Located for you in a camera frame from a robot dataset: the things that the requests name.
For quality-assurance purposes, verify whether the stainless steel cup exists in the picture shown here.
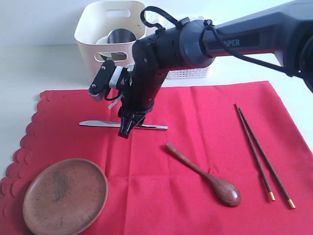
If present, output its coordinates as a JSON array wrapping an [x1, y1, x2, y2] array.
[[107, 28, 136, 44]]

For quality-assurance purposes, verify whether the white perforated plastic basket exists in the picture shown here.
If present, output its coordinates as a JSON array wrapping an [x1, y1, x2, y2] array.
[[157, 15, 212, 79]]

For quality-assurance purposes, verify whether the white ceramic bowl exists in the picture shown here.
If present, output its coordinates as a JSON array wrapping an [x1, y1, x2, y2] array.
[[95, 36, 127, 62]]

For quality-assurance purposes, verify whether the brown chopstick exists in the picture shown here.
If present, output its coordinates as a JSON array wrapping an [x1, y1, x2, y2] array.
[[240, 108, 296, 209], [234, 104, 276, 202]]

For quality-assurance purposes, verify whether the brown wooden plate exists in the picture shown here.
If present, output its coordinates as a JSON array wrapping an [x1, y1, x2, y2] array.
[[22, 158, 108, 235]]

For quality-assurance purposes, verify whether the dark wooden spoon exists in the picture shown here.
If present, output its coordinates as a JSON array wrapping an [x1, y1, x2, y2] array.
[[165, 142, 241, 208]]

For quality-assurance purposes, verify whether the silver butter knife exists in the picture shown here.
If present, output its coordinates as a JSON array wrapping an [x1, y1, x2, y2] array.
[[79, 120, 168, 130]]

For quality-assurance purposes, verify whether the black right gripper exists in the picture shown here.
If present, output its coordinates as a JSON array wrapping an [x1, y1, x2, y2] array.
[[114, 63, 157, 139]]

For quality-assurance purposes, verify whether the red scalloped cloth mat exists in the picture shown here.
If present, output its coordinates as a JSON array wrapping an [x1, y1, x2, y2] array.
[[0, 81, 313, 235]]

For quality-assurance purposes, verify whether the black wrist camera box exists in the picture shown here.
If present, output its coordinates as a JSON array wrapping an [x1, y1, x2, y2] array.
[[88, 60, 116, 101]]

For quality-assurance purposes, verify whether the cream plastic tub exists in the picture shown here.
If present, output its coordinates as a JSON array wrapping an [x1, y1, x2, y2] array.
[[74, 0, 146, 79]]

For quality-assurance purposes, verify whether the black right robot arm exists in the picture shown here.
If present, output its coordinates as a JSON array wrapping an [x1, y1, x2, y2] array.
[[118, 0, 313, 138]]

